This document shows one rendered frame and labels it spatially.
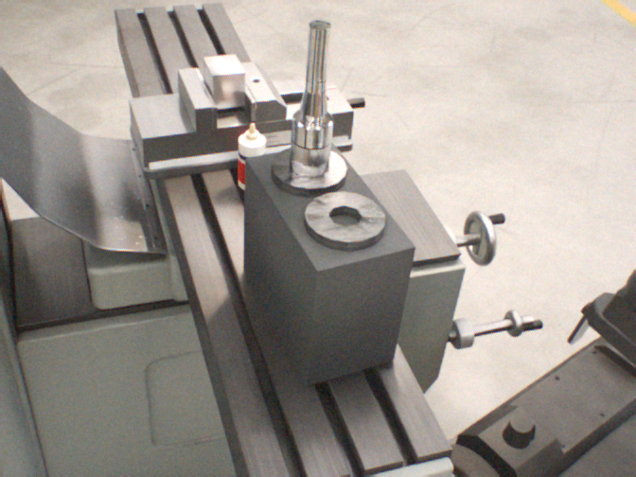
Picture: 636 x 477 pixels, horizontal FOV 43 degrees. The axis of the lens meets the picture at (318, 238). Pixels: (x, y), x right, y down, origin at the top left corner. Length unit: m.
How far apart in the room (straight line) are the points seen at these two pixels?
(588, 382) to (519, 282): 1.10
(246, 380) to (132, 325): 0.43
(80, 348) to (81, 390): 0.10
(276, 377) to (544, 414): 0.62
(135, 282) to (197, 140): 0.25
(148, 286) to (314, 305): 0.50
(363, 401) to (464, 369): 1.35
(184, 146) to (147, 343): 0.35
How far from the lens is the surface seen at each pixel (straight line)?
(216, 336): 1.03
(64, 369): 1.43
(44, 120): 1.44
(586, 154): 3.32
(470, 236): 1.70
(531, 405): 1.49
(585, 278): 2.72
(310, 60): 0.89
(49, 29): 3.92
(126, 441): 1.60
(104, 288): 1.32
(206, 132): 1.28
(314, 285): 0.86
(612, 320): 1.01
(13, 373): 1.40
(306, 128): 0.91
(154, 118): 1.30
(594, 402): 1.53
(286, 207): 0.92
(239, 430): 0.94
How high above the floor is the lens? 1.69
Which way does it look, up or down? 40 degrees down
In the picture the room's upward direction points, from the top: 5 degrees clockwise
